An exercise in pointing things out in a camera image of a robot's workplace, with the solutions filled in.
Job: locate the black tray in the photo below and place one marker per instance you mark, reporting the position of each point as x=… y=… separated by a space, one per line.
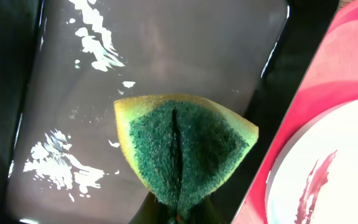
x=63 y=64

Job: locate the light blue plate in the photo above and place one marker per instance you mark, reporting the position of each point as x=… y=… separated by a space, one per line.
x=315 y=177

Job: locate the red tray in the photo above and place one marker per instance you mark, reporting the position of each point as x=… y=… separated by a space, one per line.
x=313 y=67

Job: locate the green yellow sponge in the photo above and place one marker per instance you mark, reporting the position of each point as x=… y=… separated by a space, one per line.
x=182 y=147

